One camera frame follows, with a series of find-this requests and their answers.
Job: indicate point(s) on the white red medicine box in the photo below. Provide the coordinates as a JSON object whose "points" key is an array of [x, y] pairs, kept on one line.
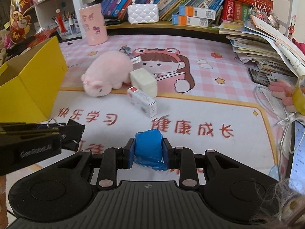
{"points": [[141, 100]]}

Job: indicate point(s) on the orange blue medicine box lower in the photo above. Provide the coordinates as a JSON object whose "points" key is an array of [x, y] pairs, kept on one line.
{"points": [[189, 21]]}

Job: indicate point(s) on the wooden bookshelf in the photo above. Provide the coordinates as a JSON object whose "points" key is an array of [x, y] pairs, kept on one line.
{"points": [[283, 13]]}

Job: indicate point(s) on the pink cartoon desk mat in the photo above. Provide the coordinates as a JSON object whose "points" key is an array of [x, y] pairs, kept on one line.
{"points": [[199, 120]]}

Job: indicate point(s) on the orange blue medicine box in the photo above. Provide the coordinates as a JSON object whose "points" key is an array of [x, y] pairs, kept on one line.
{"points": [[189, 21], [197, 12]]}

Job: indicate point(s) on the red gold fortune god decoration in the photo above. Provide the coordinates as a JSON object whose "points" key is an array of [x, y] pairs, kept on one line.
{"points": [[19, 22]]}

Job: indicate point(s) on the white quilted pearl handbag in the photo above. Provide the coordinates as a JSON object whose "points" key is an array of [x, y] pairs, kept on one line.
{"points": [[143, 13]]}

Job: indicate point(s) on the smartphone with lit screen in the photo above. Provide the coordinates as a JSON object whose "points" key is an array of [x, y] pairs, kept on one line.
{"points": [[295, 170]]}

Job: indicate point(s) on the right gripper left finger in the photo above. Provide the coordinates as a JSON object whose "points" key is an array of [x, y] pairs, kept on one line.
{"points": [[128, 154]]}

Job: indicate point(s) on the blue packet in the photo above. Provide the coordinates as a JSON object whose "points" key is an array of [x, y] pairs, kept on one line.
{"points": [[148, 150]]}

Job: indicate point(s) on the stack of papers and books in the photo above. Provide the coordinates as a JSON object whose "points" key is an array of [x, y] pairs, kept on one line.
{"points": [[257, 41]]}

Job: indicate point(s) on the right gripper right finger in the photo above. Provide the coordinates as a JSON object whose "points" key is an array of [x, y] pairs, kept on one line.
{"points": [[168, 154]]}

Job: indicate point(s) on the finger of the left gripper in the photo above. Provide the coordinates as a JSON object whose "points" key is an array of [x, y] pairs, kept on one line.
{"points": [[71, 133]]}

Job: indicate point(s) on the red dictionary books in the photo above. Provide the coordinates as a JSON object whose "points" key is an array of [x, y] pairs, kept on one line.
{"points": [[238, 10]]}

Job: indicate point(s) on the orange blue medicine box upper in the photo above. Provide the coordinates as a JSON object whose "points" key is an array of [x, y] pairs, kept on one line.
{"points": [[197, 12]]}

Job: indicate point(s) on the pink pen holder cup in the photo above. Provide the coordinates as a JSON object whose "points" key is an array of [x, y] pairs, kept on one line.
{"points": [[92, 20]]}

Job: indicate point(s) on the black binder clip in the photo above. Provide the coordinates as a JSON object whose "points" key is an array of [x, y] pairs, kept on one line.
{"points": [[51, 123]]}

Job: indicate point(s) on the white sponge block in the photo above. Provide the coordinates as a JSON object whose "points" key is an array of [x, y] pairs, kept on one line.
{"points": [[143, 80]]}

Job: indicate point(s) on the yellow cardboard box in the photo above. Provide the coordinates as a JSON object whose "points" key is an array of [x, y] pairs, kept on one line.
{"points": [[28, 85]]}

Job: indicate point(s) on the pink plush pig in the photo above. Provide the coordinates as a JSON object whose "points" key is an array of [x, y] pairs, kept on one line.
{"points": [[106, 73]]}

